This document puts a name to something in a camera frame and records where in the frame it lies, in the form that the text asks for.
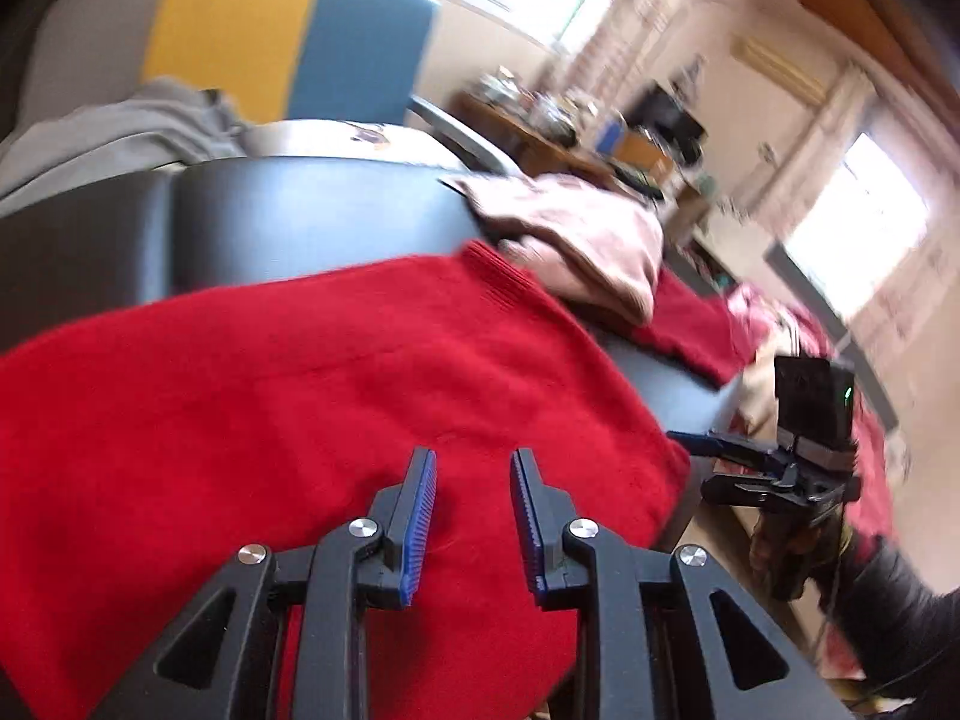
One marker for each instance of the black monitor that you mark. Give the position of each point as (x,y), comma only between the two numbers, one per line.
(667,116)

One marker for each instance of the fuzzy red sweater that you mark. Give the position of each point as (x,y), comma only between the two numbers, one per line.
(300,390)

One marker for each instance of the group of small jars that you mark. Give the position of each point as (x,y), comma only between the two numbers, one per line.
(525,97)

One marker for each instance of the white printed cushion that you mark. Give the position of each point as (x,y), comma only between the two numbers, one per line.
(315,139)

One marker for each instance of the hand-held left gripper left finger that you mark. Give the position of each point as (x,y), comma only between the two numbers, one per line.
(418,532)

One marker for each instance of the dark red fleece garment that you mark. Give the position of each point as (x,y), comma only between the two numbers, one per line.
(690,330)

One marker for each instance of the grey garment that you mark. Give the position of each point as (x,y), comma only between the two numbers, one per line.
(112,135)

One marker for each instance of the cream garment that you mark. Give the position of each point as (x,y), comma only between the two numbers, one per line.
(757,397)

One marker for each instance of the pink knit sweater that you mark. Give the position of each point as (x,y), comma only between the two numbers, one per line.
(585,240)

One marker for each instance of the cream air conditioner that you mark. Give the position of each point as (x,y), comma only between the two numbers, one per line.
(780,67)

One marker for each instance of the narrow bright window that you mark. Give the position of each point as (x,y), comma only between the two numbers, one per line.
(862,225)

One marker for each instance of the blue container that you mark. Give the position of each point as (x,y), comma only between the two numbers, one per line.
(611,135)

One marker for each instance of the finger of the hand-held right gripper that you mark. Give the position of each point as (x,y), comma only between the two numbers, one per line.
(694,441)
(731,491)

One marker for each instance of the grey yellow blue sofa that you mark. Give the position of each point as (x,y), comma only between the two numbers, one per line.
(225,30)

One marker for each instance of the person's right hand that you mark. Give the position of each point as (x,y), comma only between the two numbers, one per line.
(765,547)

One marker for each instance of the wooden desk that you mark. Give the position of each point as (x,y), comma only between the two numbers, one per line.
(525,139)

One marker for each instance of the person's right forearm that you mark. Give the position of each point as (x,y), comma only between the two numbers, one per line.
(900,615)

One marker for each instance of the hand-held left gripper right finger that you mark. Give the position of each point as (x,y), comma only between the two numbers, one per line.
(529,525)

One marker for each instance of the beige floral curtain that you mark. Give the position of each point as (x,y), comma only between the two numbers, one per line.
(832,135)
(630,45)
(915,330)

